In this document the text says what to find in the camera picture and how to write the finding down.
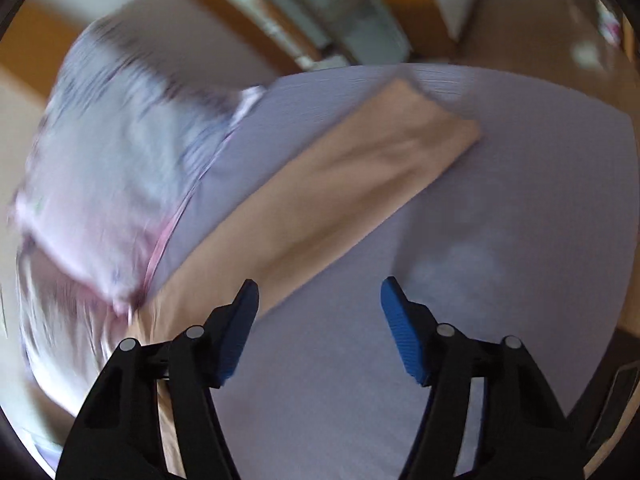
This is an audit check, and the tan fleece garment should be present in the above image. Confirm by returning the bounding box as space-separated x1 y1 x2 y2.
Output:
129 79 482 479

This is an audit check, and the lavender bed sheet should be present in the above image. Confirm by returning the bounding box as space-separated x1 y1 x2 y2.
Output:
151 64 639 479

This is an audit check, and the white floral pillow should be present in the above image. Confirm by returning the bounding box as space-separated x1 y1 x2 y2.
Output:
11 16 265 314

